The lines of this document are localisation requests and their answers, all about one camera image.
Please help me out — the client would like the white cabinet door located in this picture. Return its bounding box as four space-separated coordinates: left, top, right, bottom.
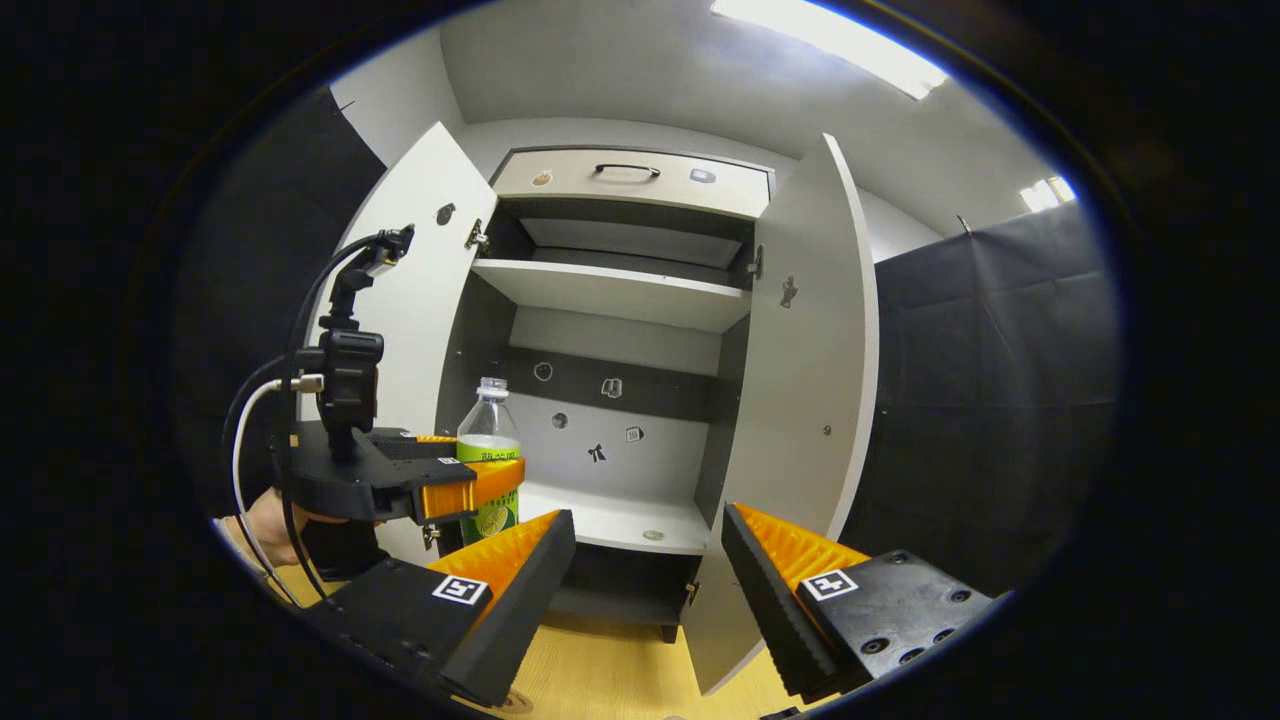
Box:
682 132 882 697
300 121 500 563

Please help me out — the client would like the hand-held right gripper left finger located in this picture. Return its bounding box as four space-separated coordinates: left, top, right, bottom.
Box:
300 508 578 709

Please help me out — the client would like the white cabinet shelf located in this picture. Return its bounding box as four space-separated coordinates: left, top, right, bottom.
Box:
469 257 754 334

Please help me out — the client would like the white and grey cabinet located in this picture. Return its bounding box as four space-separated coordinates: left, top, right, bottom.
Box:
300 120 882 697

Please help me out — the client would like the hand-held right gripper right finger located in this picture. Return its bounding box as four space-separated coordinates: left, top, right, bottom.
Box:
722 502 1006 706

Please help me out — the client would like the clear bottle with green label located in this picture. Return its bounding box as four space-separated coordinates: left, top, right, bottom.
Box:
456 376 524 547

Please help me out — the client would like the beige cabinet drawer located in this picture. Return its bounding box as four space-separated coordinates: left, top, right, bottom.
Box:
489 147 774 220

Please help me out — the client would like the small ceiling light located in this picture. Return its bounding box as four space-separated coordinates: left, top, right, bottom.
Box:
1017 174 1078 214

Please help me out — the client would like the black cable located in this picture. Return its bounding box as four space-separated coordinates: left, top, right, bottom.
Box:
280 228 411 603

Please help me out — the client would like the white cable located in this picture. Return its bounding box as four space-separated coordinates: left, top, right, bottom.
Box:
231 373 327 607

